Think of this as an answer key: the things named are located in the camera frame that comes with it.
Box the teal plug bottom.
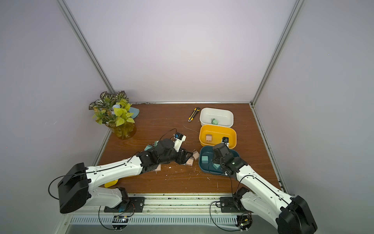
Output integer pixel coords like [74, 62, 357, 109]
[213, 163, 220, 170]

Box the lone pink plug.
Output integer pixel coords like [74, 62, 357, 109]
[206, 134, 212, 142]

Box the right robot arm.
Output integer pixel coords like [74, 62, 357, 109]
[212, 143, 318, 234]

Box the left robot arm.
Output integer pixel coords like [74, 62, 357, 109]
[57, 139, 193, 214]

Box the dark teal storage box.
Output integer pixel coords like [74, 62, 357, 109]
[199, 146, 248, 178]

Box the yellow storage box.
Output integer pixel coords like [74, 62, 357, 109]
[199, 125, 237, 149]

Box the white storage box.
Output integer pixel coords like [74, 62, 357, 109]
[200, 107, 234, 128]

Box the pink plug bottom left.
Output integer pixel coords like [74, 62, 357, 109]
[154, 165, 161, 172]

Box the pink plug lower centre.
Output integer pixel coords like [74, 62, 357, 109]
[186, 158, 194, 166]

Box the pink plug right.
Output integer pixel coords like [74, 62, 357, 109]
[192, 151, 200, 160]

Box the light blue oval object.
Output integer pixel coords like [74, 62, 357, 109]
[129, 107, 140, 119]

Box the yellow toy shovel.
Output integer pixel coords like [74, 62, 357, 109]
[104, 179, 118, 188]

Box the artificial plant in amber vase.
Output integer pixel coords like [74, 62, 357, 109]
[89, 91, 136, 140]

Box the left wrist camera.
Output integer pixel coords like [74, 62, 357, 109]
[174, 132, 186, 153]

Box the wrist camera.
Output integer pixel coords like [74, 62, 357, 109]
[174, 132, 186, 153]
[222, 137, 229, 147]

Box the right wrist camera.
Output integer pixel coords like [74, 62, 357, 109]
[222, 137, 229, 147]

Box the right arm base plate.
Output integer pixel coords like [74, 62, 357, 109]
[219, 197, 248, 213]

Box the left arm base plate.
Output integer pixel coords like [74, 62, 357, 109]
[104, 197, 145, 213]

